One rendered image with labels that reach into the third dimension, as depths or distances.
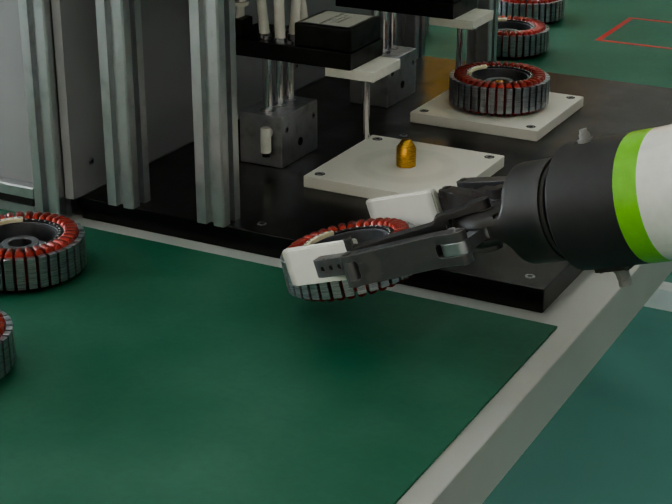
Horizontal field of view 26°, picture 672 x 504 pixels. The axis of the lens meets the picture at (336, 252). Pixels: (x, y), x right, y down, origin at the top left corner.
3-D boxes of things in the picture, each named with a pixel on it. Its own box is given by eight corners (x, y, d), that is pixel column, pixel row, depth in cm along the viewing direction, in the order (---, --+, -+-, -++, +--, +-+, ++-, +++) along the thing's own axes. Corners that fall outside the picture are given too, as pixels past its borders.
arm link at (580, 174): (651, 103, 103) (595, 141, 96) (692, 257, 105) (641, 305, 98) (576, 116, 106) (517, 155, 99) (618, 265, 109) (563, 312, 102)
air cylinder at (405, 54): (416, 92, 173) (417, 46, 171) (388, 108, 167) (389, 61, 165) (378, 86, 175) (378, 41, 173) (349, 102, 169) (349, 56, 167)
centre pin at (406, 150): (419, 163, 145) (419, 138, 144) (410, 169, 143) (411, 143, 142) (401, 161, 146) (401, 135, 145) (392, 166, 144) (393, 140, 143)
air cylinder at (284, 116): (318, 148, 153) (318, 98, 151) (283, 169, 147) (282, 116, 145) (276, 141, 155) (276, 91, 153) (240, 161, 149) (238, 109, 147)
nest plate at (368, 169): (504, 166, 148) (504, 154, 147) (443, 212, 135) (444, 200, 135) (372, 145, 154) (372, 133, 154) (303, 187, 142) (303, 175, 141)
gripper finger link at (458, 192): (491, 191, 108) (507, 185, 108) (433, 181, 118) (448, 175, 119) (505, 240, 109) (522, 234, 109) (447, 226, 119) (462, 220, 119)
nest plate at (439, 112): (583, 106, 167) (584, 96, 167) (536, 141, 155) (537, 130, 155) (463, 89, 174) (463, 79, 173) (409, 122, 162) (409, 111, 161)
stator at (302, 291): (449, 255, 119) (440, 212, 118) (375, 305, 110) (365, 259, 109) (339, 257, 125) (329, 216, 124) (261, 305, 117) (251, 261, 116)
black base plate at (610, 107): (734, 114, 172) (736, 95, 171) (542, 314, 120) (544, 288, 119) (378, 65, 193) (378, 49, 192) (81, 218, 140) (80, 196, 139)
